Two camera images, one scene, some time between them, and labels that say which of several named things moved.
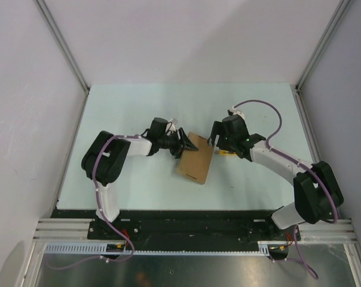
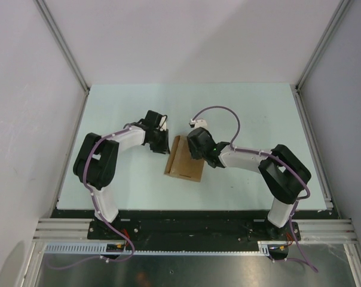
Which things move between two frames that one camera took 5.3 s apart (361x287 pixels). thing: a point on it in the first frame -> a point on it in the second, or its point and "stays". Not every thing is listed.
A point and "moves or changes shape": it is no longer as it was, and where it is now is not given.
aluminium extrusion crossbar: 77,229 stays
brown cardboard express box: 194,165 moves or changes shape
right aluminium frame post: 337,14 stays
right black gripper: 217,129 -> 193,154
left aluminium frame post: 67,51 stays
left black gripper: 180,145 -> 164,147
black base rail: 183,230 stays
